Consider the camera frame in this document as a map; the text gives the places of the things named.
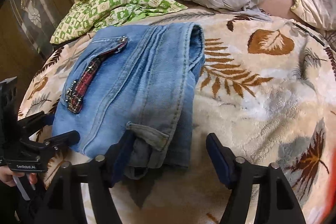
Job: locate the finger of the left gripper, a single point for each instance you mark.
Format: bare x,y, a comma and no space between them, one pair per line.
61,141
36,121

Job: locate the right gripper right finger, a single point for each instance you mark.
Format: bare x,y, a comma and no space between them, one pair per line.
277,202

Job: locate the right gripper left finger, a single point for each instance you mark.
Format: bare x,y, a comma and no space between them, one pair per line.
64,202

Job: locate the blue denim jeans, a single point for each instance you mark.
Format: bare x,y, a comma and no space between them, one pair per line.
140,78

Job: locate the dark wooden glass door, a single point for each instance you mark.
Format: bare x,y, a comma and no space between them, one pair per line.
26,29

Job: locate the leaf pattern fleece blanket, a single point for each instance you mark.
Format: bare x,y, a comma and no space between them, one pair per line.
267,90

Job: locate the green checkered quilt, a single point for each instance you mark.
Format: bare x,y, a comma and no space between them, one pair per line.
92,15

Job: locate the black pen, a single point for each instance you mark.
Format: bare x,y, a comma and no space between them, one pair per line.
316,38

